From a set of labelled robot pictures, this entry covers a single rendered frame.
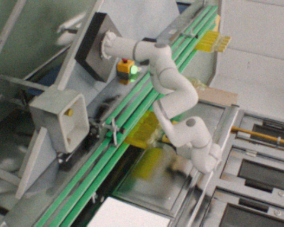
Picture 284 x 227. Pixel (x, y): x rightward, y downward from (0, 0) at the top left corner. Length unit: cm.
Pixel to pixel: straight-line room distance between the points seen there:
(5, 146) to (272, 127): 160
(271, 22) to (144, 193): 622
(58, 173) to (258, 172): 101
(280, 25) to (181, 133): 633
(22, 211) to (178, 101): 75
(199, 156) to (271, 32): 629
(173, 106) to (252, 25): 638
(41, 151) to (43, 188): 16
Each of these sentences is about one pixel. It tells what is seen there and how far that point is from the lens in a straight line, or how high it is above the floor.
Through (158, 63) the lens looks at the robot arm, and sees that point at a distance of 135.
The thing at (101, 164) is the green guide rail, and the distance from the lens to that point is 150.
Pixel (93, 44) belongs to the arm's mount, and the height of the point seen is 81.
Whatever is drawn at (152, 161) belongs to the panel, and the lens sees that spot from 173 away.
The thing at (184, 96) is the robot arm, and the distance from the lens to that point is 121.
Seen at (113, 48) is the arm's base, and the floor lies 87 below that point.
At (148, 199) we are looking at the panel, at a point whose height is 117.
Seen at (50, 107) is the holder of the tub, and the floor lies 77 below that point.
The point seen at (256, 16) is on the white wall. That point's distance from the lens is 743.
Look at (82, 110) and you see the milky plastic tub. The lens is 148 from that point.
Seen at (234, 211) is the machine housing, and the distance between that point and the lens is 161.
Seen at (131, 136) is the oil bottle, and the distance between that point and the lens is 164.
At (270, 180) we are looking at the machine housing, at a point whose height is 169.
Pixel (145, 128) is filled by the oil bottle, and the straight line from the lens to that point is 168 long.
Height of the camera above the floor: 159
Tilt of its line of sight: 21 degrees down
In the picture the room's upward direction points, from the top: 105 degrees clockwise
